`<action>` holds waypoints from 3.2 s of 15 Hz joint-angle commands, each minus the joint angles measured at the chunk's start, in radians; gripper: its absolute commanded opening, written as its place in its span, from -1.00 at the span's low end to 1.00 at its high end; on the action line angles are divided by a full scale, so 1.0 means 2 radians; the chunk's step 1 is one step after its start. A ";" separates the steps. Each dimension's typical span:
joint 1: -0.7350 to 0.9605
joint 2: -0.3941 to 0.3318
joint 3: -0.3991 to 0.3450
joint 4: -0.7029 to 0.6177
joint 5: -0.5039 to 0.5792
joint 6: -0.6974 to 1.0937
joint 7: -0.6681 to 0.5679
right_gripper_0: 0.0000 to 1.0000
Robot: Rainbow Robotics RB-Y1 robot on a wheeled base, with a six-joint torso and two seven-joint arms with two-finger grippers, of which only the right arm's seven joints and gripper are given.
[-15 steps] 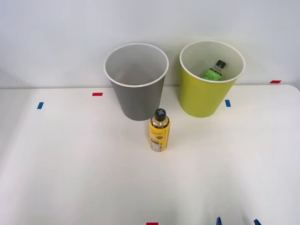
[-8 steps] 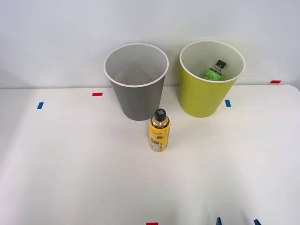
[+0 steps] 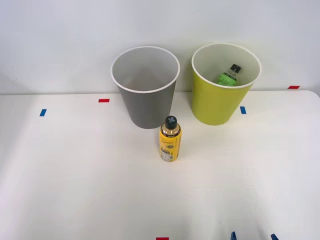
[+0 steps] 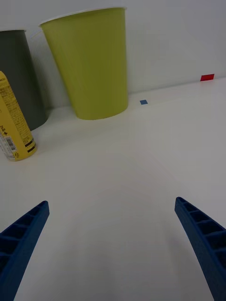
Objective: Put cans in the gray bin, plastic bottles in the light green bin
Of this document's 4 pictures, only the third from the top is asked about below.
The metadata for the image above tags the green label plastic bottle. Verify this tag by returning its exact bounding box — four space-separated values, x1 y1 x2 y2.
215 63 242 88

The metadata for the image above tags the yellow label plastic bottle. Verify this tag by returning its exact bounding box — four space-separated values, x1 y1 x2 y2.
159 115 182 162

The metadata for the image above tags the yellow-green plastic waste bin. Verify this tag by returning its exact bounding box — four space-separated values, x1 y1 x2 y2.
191 43 263 126

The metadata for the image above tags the grey plastic waste bin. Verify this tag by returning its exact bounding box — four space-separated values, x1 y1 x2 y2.
110 45 181 130

